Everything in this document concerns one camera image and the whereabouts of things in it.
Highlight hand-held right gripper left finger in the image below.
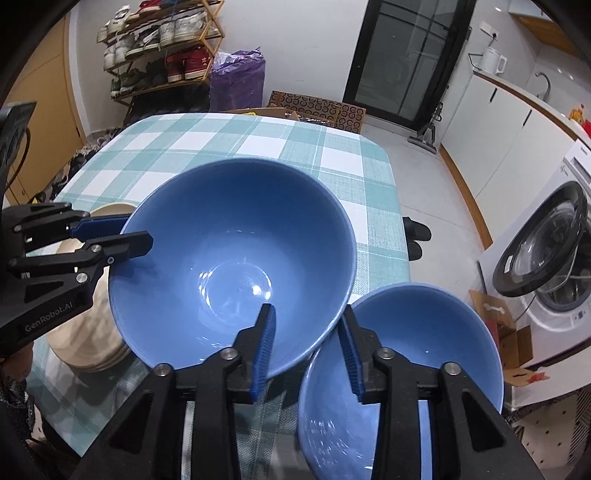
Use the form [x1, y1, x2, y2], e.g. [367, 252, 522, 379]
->
[78, 303, 278, 480]

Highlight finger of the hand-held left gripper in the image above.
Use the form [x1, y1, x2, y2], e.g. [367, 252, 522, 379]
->
[11, 202, 133, 246]
[7, 232, 154, 283]

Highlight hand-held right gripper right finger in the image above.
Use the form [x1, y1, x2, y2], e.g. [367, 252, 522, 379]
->
[338, 305, 548, 480]

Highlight stack of beige plates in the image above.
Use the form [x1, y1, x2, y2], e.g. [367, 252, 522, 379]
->
[46, 202, 136, 370]

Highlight cream round plate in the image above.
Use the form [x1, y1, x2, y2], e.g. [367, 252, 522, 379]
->
[55, 348, 134, 376]
[48, 342, 134, 372]

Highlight blue bowl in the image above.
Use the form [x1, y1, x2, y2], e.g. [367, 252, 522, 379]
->
[108, 158, 358, 380]
[298, 282, 504, 480]

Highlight person's left forearm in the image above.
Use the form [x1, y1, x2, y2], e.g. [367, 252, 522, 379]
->
[0, 357, 44, 462]

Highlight scattered pile of shoes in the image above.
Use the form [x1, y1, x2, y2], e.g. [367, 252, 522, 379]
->
[51, 127, 125, 195]

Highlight wooden door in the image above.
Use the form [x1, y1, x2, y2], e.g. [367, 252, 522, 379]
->
[2, 14, 86, 204]

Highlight wooden shoe rack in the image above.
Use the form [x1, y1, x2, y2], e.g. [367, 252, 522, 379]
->
[97, 0, 226, 103]

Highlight brown cardboard box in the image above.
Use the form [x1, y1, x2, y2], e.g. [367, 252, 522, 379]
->
[468, 288, 550, 386]

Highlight purple plastic bag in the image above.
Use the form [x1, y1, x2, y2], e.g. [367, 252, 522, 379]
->
[210, 46, 267, 114]

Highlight open cardboard box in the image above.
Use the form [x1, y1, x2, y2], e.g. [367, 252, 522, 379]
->
[221, 106, 338, 127]

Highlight black white patterned rug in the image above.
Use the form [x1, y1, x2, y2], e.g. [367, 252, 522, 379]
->
[508, 385, 591, 467]

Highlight stick vacuum cleaner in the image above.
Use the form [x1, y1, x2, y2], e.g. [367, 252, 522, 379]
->
[407, 104, 444, 153]

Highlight patterned cardboard box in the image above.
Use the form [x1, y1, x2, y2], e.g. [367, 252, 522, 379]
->
[269, 90, 367, 134]

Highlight white base cabinets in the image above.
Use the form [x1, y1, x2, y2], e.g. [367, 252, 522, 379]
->
[438, 69, 591, 241]

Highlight white washing machine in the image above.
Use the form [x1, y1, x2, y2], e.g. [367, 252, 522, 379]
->
[478, 141, 591, 407]

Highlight black framed glass door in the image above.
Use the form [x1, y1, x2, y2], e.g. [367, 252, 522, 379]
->
[342, 0, 476, 134]

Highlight white electric kettle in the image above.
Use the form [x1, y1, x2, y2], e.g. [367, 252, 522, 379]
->
[480, 46, 507, 75]

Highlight white wall cabinet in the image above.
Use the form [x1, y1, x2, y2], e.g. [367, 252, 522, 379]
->
[508, 0, 591, 54]

